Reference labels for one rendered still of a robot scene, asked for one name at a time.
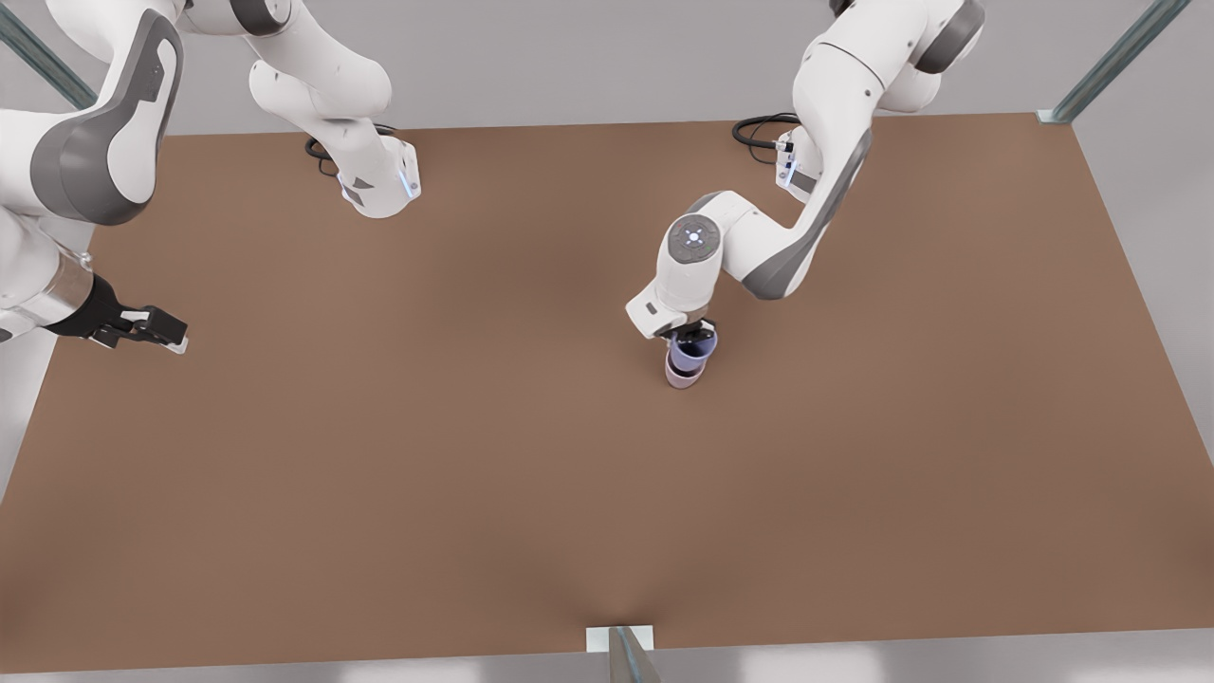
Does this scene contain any purple cup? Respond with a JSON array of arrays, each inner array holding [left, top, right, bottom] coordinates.
[[667, 326, 719, 378]]

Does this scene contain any black cable loop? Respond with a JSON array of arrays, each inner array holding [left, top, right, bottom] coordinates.
[[731, 113, 803, 165], [304, 122, 399, 178]]

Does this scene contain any silver frame post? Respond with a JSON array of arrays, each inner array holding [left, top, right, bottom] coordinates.
[[1036, 0, 1193, 125], [585, 625, 662, 683], [0, 5, 98, 111]]

